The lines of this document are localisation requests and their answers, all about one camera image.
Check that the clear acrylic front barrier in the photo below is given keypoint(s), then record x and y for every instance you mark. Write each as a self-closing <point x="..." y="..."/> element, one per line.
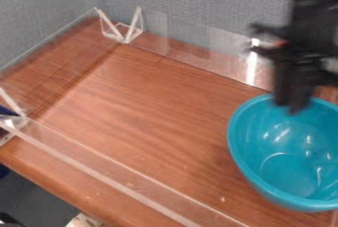
<point x="175" y="205"/>

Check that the clear acrylic back barrier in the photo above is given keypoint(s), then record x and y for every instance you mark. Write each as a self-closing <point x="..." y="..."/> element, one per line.
<point x="204" y="47"/>

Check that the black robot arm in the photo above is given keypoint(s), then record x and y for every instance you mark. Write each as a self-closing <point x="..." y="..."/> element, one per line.
<point x="308" y="42"/>

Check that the clear acrylic barrier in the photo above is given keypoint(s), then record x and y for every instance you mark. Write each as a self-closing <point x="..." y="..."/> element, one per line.
<point x="204" y="47"/>
<point x="175" y="205"/>
<point x="22" y="36"/>

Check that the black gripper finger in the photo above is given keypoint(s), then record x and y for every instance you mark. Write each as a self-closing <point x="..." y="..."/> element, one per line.
<point x="303" y="81"/>
<point x="281" y="83"/>

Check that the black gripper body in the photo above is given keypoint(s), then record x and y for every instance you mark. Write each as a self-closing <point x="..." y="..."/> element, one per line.
<point x="308" y="39"/>

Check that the clear acrylic left barrier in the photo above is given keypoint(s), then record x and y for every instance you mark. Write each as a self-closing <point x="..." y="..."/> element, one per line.
<point x="22" y="36"/>

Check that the blue plastic bowl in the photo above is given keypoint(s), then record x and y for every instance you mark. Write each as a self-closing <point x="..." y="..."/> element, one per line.
<point x="285" y="153"/>

